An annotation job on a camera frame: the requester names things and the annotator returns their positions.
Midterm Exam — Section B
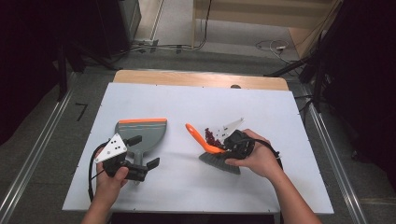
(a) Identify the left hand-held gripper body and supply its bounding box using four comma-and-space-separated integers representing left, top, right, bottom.
93, 133, 149, 183

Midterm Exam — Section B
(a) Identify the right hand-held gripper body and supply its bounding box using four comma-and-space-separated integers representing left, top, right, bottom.
214, 117, 256, 160

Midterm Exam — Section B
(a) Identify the grey dustpan with orange edge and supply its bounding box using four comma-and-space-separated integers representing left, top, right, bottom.
114, 118, 168, 187

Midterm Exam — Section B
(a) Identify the orange-handled grey brush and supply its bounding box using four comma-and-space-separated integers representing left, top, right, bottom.
185, 122, 242, 175

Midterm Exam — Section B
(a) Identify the person's right hand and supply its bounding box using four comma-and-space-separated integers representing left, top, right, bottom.
224, 129, 281, 180

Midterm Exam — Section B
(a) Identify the person's left hand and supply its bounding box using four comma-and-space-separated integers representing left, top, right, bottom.
94, 162, 129, 203

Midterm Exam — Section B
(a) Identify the white table mat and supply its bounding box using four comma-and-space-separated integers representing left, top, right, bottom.
62, 82, 334, 215

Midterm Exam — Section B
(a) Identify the black stand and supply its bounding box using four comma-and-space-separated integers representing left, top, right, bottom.
263, 31, 331, 114

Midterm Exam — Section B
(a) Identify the grey cabinet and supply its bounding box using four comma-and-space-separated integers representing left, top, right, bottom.
119, 0, 143, 43

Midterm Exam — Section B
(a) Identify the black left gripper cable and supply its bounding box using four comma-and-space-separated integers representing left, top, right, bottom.
88, 141, 109, 203

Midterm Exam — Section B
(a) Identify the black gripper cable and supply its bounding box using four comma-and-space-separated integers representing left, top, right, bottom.
88, 141, 109, 203
253, 138, 284, 171

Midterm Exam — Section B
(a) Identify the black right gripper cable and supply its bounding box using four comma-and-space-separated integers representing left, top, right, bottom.
253, 138, 284, 171

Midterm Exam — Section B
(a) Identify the metal floor rail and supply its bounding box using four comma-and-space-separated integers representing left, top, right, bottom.
302, 90, 370, 224
0, 73, 78, 224

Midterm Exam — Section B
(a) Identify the white coiled cable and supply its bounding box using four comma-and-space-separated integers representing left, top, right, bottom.
255, 39, 292, 64

